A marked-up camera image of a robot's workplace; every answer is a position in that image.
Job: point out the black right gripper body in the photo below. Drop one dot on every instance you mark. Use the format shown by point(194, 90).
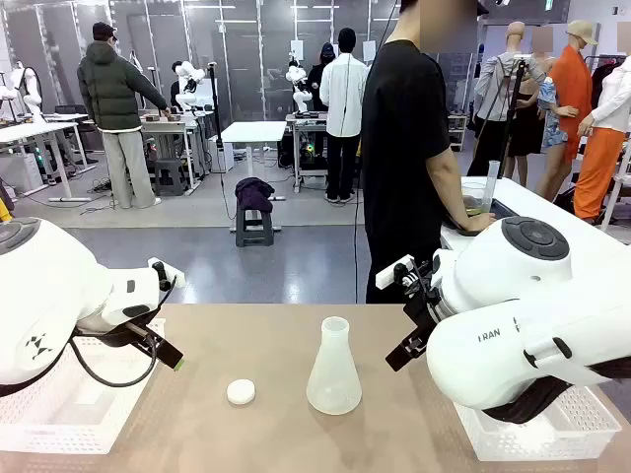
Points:
point(426, 310)

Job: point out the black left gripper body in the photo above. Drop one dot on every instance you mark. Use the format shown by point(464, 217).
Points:
point(128, 335)

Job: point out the translucent plastic conical flask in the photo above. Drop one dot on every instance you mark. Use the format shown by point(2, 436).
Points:
point(334, 379)

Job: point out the white round flask cap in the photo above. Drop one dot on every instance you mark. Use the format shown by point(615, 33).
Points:
point(241, 392)

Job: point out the clear plastic beaker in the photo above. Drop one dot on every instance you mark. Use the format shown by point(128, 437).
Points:
point(473, 202)

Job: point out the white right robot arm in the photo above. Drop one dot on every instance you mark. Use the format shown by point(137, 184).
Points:
point(517, 345)

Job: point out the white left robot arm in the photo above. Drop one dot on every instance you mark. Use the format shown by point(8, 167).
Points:
point(49, 286)

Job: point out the person's right forearm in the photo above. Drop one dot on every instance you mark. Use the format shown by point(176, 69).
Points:
point(451, 187)

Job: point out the person's right hand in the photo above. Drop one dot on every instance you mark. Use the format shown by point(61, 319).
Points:
point(477, 221)

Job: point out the white perforated plastic basket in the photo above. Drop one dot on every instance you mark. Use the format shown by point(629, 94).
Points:
point(59, 433)
point(517, 443)

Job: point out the black tray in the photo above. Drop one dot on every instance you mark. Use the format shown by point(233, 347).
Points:
point(503, 209)

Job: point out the clear graduated cylinder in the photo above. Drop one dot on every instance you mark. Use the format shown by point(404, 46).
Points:
point(490, 187)

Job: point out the grey plastic step stool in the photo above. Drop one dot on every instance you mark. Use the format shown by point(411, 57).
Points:
point(254, 231)
point(170, 172)

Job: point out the person in black t-shirt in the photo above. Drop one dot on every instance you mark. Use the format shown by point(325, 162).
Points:
point(399, 148)

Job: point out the dark purple cloth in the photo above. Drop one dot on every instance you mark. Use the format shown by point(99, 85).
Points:
point(254, 194)

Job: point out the mannequin in black dress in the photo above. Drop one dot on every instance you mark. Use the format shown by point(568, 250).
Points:
point(527, 128)

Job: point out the black tripod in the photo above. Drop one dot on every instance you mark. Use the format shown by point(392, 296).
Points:
point(512, 103)

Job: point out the long white desk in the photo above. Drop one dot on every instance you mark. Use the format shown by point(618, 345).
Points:
point(29, 132)

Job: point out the person in white shirt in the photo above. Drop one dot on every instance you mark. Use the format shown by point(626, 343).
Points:
point(343, 98)

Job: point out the mannequin in orange trousers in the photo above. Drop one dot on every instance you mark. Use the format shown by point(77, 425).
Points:
point(604, 157)

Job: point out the small white desk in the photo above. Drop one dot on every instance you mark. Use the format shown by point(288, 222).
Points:
point(254, 132)

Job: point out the mannequin in grey shirt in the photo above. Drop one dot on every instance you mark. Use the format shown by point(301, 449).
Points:
point(495, 84)

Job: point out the black pole stand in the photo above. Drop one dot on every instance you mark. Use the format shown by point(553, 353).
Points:
point(215, 113)

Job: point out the man in green puffer jacket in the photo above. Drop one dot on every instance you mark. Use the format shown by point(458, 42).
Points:
point(108, 93)

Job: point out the person in dark cap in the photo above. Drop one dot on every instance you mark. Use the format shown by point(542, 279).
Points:
point(323, 74)

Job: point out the mannequin in orange coat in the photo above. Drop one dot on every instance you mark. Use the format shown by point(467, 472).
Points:
point(572, 88)

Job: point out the white paper sheet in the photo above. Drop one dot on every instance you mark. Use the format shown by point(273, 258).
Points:
point(297, 49)
point(370, 50)

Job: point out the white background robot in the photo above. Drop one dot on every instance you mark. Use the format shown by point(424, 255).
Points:
point(189, 74)
point(32, 84)
point(296, 74)

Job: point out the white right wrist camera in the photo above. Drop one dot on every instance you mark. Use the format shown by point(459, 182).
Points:
point(389, 276)

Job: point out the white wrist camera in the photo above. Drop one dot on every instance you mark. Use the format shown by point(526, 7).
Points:
point(389, 276)
point(177, 280)

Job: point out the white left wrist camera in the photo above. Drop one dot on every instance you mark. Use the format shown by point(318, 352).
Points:
point(177, 280)

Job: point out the metal frame workbench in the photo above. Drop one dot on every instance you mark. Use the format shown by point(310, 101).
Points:
point(162, 127)
point(305, 120)

